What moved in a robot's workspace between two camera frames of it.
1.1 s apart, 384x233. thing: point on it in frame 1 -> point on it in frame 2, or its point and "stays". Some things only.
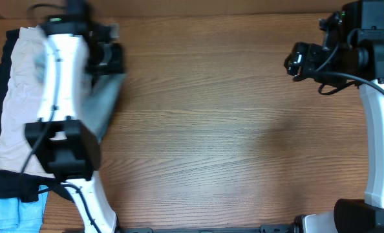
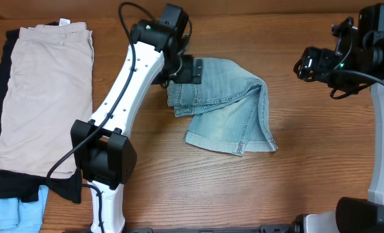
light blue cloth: [12, 215] stays
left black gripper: [116, 65] -> [186, 76]
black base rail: [262, 228] stays
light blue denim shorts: [97, 101] -> [229, 109]
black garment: [2, 184] stays
